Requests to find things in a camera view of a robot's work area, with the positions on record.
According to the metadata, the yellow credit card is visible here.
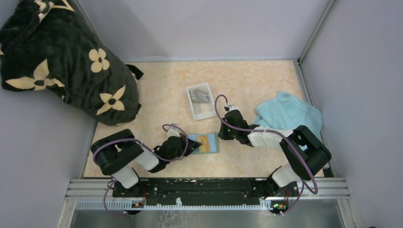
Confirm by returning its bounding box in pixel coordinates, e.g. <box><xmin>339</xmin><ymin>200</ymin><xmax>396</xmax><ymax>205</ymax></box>
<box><xmin>196</xmin><ymin>135</ymin><xmax>211</xmax><ymax>153</ymax></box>

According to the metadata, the translucent white plastic bin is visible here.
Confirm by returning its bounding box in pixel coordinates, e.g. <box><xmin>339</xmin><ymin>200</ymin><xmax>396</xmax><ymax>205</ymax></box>
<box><xmin>186</xmin><ymin>83</ymin><xmax>216</xmax><ymax>121</ymax></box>

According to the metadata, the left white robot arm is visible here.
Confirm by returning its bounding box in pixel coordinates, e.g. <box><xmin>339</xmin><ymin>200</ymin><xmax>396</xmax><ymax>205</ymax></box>
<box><xmin>90</xmin><ymin>124</ymin><xmax>202</xmax><ymax>197</ymax></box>

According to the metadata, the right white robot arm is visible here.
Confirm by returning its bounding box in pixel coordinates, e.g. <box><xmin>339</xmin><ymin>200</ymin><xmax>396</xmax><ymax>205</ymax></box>
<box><xmin>218</xmin><ymin>106</ymin><xmax>332</xmax><ymax>196</ymax></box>

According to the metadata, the light blue towel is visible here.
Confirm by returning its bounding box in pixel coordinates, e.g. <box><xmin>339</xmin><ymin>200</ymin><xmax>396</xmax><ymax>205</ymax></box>
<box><xmin>253</xmin><ymin>91</ymin><xmax>323</xmax><ymax>140</ymax></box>

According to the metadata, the black floral blanket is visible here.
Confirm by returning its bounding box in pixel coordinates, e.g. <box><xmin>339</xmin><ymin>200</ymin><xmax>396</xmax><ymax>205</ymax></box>
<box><xmin>0</xmin><ymin>0</ymin><xmax>143</xmax><ymax>126</ymax></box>

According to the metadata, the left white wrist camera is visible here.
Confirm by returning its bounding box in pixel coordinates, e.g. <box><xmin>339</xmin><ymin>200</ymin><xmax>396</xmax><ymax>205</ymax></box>
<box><xmin>166</xmin><ymin>126</ymin><xmax>181</xmax><ymax>137</ymax></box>

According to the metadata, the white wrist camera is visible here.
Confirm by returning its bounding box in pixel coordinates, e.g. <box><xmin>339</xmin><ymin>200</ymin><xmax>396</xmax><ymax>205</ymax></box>
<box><xmin>224</xmin><ymin>104</ymin><xmax>239</xmax><ymax>112</ymax></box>
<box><xmin>166</xmin><ymin>126</ymin><xmax>181</xmax><ymax>137</ymax></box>

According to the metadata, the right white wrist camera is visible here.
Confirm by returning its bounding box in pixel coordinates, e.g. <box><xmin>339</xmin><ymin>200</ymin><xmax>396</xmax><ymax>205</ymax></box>
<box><xmin>224</xmin><ymin>104</ymin><xmax>239</xmax><ymax>112</ymax></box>

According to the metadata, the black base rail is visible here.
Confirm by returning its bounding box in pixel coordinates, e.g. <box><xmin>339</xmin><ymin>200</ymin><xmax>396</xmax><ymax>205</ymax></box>
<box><xmin>112</xmin><ymin>178</ymin><xmax>299</xmax><ymax>206</ymax></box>

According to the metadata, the aluminium frame rail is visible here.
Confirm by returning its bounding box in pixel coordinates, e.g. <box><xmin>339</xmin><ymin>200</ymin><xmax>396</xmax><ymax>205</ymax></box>
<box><xmin>66</xmin><ymin>178</ymin><xmax>350</xmax><ymax>210</ymax></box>

